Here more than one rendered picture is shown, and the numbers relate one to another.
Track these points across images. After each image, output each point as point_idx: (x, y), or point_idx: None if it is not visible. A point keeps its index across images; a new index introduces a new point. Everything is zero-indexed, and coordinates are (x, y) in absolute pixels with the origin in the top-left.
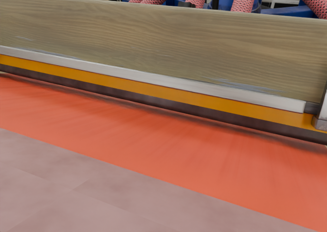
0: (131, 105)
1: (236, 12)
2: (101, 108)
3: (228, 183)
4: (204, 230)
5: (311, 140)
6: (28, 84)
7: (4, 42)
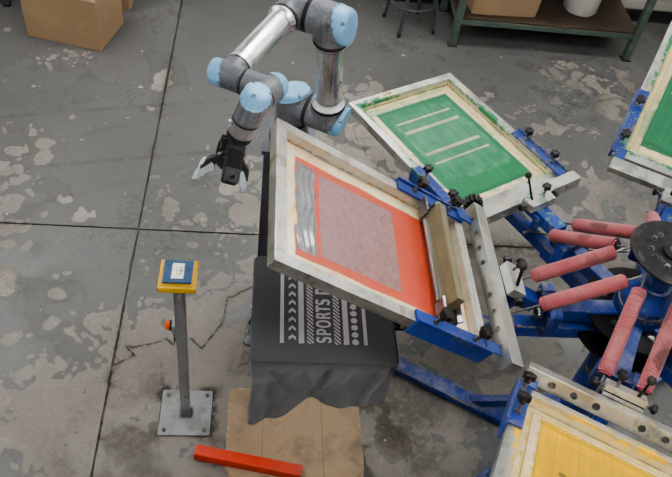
0: (429, 269)
1: (453, 273)
2: (419, 262)
3: (405, 285)
4: (394, 279)
5: None
6: (421, 237)
7: (428, 220)
